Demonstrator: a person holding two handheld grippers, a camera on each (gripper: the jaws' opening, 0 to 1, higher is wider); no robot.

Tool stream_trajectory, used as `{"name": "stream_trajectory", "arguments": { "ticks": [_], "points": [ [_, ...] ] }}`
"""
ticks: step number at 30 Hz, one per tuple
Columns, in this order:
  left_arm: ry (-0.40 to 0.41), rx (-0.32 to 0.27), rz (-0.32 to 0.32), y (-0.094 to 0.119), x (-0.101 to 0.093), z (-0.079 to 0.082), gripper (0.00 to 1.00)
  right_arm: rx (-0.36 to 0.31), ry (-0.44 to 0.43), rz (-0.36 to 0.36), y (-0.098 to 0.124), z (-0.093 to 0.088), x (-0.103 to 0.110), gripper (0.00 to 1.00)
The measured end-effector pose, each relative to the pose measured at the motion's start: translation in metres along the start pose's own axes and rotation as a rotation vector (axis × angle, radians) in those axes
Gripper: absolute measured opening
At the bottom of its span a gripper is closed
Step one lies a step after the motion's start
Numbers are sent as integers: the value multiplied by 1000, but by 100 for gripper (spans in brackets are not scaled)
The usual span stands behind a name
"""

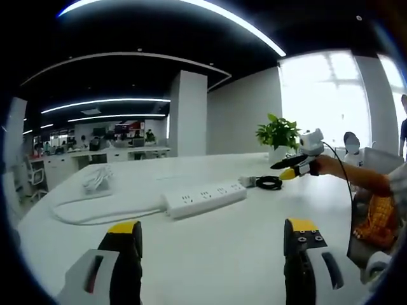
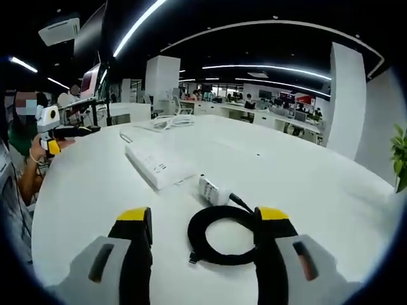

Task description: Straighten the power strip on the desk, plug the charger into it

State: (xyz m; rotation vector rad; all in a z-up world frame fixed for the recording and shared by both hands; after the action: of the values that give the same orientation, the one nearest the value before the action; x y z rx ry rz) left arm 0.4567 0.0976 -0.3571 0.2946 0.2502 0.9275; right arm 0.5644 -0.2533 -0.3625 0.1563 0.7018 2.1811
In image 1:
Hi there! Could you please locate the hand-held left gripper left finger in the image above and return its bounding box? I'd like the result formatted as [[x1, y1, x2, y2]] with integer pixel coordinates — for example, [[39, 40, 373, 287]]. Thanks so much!
[[63, 220, 143, 305]]

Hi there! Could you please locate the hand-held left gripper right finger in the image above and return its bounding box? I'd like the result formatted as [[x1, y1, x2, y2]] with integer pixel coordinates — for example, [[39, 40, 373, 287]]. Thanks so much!
[[283, 217, 347, 305]]

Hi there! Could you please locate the black charger cable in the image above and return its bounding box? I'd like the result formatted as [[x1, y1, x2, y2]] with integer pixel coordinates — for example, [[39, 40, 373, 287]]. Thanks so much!
[[255, 175, 284, 191]]

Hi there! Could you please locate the white charger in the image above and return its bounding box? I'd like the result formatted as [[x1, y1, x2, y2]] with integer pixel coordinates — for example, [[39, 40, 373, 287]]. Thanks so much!
[[238, 175, 257, 189]]

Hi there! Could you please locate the white power strip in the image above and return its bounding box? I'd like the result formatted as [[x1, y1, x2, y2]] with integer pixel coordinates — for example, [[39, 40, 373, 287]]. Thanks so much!
[[161, 180, 249, 220]]

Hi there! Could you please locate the white desk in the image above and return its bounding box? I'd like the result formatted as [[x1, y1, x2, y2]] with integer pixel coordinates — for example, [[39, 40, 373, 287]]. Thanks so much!
[[17, 151, 362, 305]]

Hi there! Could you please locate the person's right hand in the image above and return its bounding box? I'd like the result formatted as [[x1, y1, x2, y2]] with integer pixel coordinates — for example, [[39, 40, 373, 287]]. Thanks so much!
[[310, 154, 337, 177]]

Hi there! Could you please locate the green plant in white pot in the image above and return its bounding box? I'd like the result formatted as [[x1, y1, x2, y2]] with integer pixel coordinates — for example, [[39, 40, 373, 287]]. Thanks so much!
[[255, 113, 302, 162]]

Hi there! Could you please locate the white laptop lid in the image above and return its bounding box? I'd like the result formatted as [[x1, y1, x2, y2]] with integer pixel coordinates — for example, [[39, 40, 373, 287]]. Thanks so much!
[[362, 147, 402, 176]]

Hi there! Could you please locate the person's orange patterned garment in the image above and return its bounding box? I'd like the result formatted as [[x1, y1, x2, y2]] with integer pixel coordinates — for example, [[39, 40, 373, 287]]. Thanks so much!
[[352, 193, 399, 249]]

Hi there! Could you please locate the person's light shirt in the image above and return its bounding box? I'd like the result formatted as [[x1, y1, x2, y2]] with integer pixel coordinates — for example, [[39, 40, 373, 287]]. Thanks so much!
[[386, 163, 407, 198]]

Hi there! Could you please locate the white office chair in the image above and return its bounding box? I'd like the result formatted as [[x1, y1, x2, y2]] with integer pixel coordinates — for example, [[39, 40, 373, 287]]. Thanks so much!
[[25, 157, 49, 200]]

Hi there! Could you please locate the row of white office desks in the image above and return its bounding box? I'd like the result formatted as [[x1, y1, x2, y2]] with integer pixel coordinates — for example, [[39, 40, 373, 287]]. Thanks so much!
[[31, 146, 172, 179]]

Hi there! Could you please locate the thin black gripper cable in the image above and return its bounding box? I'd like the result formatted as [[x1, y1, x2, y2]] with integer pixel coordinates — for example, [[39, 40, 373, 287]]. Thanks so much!
[[322, 142, 357, 238]]

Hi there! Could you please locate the white power strip cable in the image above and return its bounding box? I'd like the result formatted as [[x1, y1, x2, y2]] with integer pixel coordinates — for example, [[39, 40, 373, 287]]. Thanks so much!
[[49, 194, 167, 226]]

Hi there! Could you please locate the white cable bundle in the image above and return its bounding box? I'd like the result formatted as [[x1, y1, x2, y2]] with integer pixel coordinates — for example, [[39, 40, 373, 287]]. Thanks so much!
[[81, 165, 114, 195]]

